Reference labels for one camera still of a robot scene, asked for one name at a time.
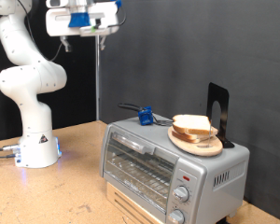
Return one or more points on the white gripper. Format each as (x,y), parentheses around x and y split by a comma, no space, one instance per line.
(57,23)

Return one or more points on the spatula with blue grip block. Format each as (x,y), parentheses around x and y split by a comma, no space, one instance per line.
(145,116)

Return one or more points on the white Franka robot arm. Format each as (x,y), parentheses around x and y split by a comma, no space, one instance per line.
(31,81)

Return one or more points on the silver oven knob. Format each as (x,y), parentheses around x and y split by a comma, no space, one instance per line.
(181,193)
(176,216)

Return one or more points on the silver toaster oven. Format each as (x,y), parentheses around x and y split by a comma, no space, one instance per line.
(208,199)

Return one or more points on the vertical metal pole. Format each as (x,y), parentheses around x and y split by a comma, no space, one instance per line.
(97,87)

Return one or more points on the black metal bookend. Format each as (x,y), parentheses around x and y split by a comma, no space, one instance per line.
(222,96)

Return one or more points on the round wooden board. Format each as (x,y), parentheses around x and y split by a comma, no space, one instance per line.
(205,151)

